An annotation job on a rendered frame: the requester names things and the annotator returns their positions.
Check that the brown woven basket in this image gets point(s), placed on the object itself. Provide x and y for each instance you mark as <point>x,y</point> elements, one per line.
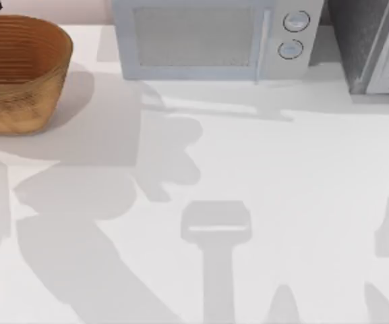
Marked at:
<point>22,91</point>

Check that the round microwave knob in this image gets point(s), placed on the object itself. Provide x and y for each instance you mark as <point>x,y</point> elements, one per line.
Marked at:
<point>296,21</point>
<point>290,49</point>

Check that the pale blue microwave door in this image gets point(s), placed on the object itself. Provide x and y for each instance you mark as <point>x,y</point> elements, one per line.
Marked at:
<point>194,71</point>

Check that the grey cabinet with dark inside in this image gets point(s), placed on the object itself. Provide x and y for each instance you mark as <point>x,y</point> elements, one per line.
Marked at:
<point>352,40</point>

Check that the pale microwave oven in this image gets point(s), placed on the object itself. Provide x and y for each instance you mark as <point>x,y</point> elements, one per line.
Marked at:
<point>282,67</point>

